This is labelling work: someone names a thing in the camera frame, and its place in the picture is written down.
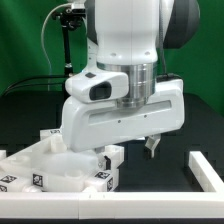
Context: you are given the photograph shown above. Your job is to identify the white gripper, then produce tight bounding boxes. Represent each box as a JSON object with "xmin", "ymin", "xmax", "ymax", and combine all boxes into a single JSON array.
[{"xmin": 61, "ymin": 79, "xmax": 184, "ymax": 169}]

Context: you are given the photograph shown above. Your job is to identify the white square table top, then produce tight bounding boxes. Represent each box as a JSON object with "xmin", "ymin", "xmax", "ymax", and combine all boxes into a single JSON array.
[{"xmin": 0, "ymin": 137, "xmax": 125, "ymax": 193}]

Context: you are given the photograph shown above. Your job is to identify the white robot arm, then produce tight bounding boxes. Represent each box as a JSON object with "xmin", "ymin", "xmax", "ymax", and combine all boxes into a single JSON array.
[{"xmin": 61, "ymin": 0, "xmax": 200, "ymax": 168}]

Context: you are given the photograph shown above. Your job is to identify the white U-shaped obstacle fence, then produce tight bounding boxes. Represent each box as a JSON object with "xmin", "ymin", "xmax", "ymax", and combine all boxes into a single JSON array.
[{"xmin": 0, "ymin": 151, "xmax": 224, "ymax": 219}]

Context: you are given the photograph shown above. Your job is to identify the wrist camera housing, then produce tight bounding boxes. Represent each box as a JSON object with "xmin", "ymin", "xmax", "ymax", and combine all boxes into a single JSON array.
[{"xmin": 65, "ymin": 71, "xmax": 129, "ymax": 103}]

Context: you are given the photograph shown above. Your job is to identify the black cables on table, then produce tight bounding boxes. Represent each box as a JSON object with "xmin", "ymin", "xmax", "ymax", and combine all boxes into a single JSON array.
[{"xmin": 1, "ymin": 74, "xmax": 73, "ymax": 96}]

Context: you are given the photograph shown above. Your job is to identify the black camera stand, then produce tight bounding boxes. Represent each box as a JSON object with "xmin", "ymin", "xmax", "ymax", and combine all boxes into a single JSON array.
[{"xmin": 51, "ymin": 8, "xmax": 84, "ymax": 98}]

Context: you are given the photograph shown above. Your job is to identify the silver camera on stand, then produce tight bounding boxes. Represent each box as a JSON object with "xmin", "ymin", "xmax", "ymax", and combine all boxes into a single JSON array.
[{"xmin": 71, "ymin": 0, "xmax": 86, "ymax": 13}]

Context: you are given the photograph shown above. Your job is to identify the white camera cable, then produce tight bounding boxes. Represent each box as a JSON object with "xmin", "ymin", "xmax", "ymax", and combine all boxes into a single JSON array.
[{"xmin": 40, "ymin": 3, "xmax": 73, "ymax": 92}]

